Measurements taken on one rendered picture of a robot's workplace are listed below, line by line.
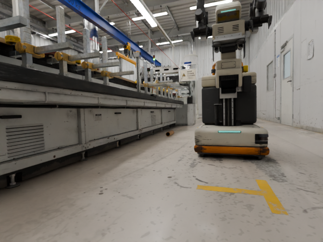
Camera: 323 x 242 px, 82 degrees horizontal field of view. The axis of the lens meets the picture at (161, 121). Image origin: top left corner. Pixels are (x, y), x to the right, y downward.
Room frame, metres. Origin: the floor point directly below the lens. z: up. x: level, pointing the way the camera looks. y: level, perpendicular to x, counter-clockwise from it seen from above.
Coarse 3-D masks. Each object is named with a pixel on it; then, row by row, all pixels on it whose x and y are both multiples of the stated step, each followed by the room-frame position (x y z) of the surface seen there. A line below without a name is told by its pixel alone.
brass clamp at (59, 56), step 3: (57, 54) 1.24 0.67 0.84; (60, 54) 1.24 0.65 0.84; (63, 54) 1.26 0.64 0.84; (66, 54) 1.29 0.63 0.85; (57, 57) 1.25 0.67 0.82; (60, 57) 1.24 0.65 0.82; (63, 57) 1.26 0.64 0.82; (66, 57) 1.29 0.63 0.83; (66, 60) 1.29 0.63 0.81; (69, 60) 1.31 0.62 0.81; (69, 63) 1.35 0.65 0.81; (72, 63) 1.36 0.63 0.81
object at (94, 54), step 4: (92, 52) 1.24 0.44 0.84; (96, 52) 1.24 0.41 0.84; (100, 52) 1.26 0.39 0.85; (68, 56) 1.30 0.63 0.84; (72, 56) 1.29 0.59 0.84; (76, 56) 1.28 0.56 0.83; (80, 56) 1.27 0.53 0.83; (84, 56) 1.26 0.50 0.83; (88, 56) 1.25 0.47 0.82; (92, 56) 1.24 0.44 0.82; (96, 56) 1.24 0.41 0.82; (100, 56) 1.25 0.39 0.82; (48, 60) 1.35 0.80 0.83; (52, 60) 1.35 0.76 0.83; (56, 60) 1.34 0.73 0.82; (72, 60) 1.32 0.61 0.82
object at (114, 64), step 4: (92, 64) 1.54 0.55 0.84; (96, 64) 1.53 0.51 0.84; (100, 64) 1.52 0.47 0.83; (104, 64) 1.51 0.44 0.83; (108, 64) 1.50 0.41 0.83; (112, 64) 1.48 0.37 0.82; (116, 64) 1.47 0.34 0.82; (76, 68) 1.59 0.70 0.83; (80, 68) 1.58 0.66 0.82; (96, 68) 1.56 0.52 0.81
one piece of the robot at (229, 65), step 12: (216, 24) 1.71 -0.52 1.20; (228, 24) 1.68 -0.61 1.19; (240, 24) 1.65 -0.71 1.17; (228, 60) 1.69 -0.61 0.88; (240, 60) 1.66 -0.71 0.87; (216, 72) 1.69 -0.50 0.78; (228, 72) 1.65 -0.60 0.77; (240, 72) 1.63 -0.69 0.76; (216, 84) 1.70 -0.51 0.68; (240, 84) 1.64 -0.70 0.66
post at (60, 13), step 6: (60, 6) 1.27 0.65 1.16; (60, 12) 1.27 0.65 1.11; (60, 18) 1.27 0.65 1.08; (60, 24) 1.27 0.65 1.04; (60, 30) 1.27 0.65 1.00; (60, 36) 1.27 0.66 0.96; (60, 42) 1.27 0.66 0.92; (60, 60) 1.27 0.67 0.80; (60, 66) 1.27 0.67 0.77; (66, 66) 1.29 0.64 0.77; (60, 72) 1.27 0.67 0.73; (66, 72) 1.29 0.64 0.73
